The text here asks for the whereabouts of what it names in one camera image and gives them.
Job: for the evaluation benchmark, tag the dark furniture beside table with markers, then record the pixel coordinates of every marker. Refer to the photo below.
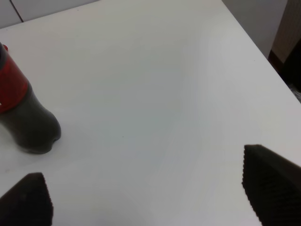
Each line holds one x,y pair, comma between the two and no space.
290,70

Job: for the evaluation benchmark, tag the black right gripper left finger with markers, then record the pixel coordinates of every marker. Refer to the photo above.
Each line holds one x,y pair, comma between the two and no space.
27,203

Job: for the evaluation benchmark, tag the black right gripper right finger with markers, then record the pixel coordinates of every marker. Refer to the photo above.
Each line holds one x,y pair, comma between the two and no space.
273,186

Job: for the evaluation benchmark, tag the cola bottle red label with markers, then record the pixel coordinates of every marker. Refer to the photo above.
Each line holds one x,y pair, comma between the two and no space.
31,125

